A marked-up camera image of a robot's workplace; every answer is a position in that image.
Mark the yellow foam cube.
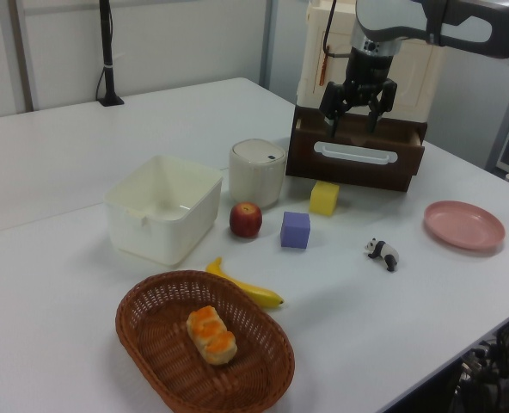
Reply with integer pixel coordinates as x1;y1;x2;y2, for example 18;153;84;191
308;180;340;217

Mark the yellow banana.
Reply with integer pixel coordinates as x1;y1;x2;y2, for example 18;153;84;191
205;256;285;310

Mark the red apple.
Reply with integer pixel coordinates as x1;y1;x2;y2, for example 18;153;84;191
229;201;264;238

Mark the small white lidded trash can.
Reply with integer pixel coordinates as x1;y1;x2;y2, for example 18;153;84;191
229;138;288;209

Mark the brown wicker basket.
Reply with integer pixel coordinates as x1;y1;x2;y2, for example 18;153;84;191
114;269;296;413

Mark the purple foam cube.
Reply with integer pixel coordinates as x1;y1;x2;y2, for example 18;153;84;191
279;210;312;250

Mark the pink plastic plate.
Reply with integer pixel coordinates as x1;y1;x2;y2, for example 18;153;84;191
423;200;506;252

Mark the wooden drawer with white handle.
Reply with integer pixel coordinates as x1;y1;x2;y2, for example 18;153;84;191
285;105;426;193

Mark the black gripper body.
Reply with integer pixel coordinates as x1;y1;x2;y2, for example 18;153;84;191
343;46;396;108

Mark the black equipment beside table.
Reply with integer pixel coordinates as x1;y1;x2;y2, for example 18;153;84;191
450;317;509;413

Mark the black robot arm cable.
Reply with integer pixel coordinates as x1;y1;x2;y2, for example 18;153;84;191
322;0;351;59

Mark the copper latch on storage box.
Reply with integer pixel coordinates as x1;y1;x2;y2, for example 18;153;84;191
317;41;332;88

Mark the dark brown drawer cabinet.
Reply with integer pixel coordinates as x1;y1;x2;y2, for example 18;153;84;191
295;104;431;150

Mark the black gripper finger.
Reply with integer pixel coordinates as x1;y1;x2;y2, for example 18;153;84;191
366;78;399;134
318;80;352;139

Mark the small panda toy figure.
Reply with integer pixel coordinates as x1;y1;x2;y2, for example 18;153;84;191
364;237;401;273

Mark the cream square plastic bin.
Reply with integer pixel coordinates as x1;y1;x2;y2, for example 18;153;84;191
103;154;224;268

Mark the toy bread with orange glaze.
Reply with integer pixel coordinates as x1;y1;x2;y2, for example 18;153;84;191
186;305;239;367

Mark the black camera stand pole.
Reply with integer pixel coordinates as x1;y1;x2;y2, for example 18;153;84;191
95;0;126;108

